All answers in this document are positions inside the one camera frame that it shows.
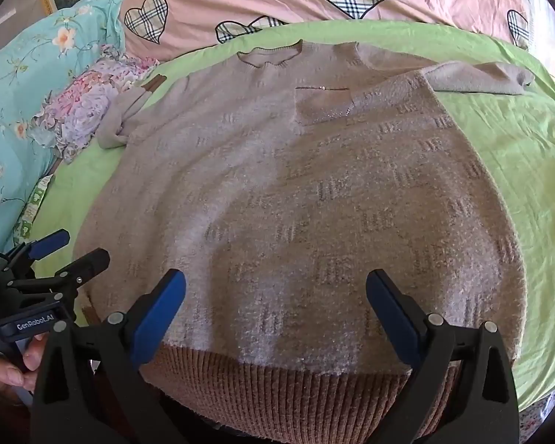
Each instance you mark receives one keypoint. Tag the green bed sheet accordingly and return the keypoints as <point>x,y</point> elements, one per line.
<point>513,148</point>

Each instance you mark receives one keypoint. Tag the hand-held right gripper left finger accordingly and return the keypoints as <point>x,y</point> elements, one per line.
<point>159,319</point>

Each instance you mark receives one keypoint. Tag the person's left hand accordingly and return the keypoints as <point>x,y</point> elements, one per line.
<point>9,372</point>

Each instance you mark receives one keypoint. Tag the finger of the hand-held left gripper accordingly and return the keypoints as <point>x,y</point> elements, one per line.
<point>88,261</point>
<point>51,243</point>

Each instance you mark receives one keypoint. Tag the teal floral pillow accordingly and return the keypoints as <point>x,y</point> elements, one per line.
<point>37,78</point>

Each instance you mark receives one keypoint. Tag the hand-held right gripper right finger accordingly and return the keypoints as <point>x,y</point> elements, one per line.
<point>393,314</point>

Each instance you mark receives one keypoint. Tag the beige knitted sweater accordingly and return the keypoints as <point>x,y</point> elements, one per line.
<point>282,194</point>

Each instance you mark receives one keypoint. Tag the green printed cloth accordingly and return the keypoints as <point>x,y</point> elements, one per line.
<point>31,208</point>

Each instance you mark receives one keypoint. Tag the purple floral cloth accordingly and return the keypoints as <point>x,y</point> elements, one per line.
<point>83,101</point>

